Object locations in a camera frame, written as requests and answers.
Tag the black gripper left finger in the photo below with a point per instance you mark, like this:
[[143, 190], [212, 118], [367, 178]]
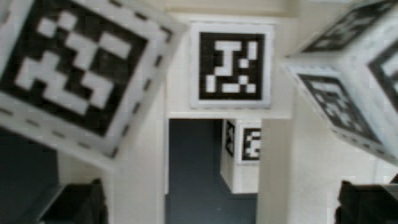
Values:
[[72, 205]]

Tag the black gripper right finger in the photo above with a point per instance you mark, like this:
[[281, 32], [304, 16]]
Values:
[[368, 204]]

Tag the white tagged cube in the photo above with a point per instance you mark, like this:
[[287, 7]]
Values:
[[344, 67], [86, 51]]

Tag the white chair back part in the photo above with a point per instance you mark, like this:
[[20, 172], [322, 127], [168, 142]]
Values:
[[312, 158]]

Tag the white tagged chair leg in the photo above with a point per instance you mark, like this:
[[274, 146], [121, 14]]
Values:
[[240, 155]]

